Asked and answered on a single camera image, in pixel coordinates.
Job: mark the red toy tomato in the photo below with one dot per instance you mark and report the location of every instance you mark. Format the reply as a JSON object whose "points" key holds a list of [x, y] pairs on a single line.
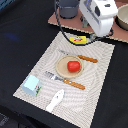
{"points": [[73, 66]]}

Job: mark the wooden handled toy fork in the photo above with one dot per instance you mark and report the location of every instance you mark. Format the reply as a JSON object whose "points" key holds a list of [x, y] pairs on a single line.
{"points": [[66, 81]]}

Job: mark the light blue milk carton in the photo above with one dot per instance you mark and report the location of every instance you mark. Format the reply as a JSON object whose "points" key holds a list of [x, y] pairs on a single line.
{"points": [[31, 85]]}

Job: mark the wooden handled toy knife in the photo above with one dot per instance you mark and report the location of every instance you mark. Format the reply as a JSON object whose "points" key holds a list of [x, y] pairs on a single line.
{"points": [[80, 56]]}

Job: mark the woven beige placemat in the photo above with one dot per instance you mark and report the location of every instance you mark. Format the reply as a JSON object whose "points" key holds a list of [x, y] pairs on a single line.
{"points": [[78, 106]]}

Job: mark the grey cooking pot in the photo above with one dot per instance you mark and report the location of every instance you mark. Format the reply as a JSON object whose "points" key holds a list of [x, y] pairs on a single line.
{"points": [[68, 8]]}

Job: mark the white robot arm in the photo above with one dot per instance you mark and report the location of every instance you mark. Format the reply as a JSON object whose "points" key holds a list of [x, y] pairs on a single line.
{"points": [[99, 14]]}

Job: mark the cream sink bowl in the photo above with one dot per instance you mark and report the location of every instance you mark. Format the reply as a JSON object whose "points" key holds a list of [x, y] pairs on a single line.
{"points": [[122, 17]]}

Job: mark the white toy fish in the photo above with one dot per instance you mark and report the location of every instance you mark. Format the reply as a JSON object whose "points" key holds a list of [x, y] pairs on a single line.
{"points": [[57, 98]]}

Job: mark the round wooden plate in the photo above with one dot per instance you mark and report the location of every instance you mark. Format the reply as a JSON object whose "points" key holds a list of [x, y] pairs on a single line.
{"points": [[62, 69]]}

